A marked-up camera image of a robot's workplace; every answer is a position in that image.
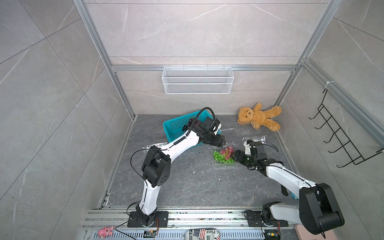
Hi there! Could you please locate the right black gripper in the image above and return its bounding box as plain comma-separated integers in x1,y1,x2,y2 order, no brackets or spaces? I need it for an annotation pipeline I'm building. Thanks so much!
231,149,257,167

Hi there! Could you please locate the clear clamshell container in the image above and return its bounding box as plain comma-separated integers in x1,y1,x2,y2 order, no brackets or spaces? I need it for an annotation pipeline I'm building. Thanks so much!
213,146,236,165
242,136,266,144
146,143,168,149

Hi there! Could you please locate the green grape bunch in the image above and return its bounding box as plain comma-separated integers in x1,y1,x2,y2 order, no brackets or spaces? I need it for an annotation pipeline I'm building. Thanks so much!
213,151,235,164

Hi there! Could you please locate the red grape bunch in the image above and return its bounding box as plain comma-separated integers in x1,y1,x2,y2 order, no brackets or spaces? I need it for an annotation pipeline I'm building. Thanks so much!
220,146,234,160

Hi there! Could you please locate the teal plastic basket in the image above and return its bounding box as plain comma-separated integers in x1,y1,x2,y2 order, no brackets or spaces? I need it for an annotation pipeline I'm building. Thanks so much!
163,107,217,149

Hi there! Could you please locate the dark purple grape bunch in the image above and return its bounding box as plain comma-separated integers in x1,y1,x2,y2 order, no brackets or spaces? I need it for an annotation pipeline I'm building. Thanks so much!
182,118,195,132

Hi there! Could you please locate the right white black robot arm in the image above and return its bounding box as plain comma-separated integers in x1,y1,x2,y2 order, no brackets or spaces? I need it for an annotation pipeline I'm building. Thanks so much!
231,140,345,235

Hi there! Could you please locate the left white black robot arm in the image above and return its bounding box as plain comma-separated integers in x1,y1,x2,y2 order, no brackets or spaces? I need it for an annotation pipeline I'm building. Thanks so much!
136,117,225,227

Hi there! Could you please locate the black comb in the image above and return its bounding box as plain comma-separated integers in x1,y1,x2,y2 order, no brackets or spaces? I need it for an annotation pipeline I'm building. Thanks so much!
281,185,289,197

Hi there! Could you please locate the brown teddy bear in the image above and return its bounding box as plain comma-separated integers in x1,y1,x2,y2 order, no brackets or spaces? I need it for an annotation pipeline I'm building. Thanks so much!
237,103,282,132

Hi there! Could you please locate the pink pad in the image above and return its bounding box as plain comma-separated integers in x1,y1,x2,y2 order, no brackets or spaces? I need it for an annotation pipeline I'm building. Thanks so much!
295,225,338,240

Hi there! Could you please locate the flag pattern object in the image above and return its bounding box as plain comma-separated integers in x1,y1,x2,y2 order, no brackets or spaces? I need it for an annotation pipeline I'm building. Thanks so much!
185,228,221,240

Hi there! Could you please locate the pink plush toy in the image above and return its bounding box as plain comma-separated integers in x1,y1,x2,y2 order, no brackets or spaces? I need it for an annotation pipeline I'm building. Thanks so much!
97,227,114,239

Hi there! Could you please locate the white wire mesh shelf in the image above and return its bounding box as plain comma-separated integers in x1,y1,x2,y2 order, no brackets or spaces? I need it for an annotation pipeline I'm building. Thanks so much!
162,67,235,95

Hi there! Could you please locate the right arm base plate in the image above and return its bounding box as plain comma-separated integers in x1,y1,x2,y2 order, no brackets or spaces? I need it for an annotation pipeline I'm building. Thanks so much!
244,210,289,228

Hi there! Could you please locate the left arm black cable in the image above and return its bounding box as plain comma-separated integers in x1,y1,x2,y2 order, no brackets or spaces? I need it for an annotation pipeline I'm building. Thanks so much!
113,107,216,240

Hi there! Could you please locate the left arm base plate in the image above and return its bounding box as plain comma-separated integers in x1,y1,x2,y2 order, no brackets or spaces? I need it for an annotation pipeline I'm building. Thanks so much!
127,211,169,228

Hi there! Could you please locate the black wire hook rack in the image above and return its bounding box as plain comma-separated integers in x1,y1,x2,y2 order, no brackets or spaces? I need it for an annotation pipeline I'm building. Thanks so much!
308,90,384,169

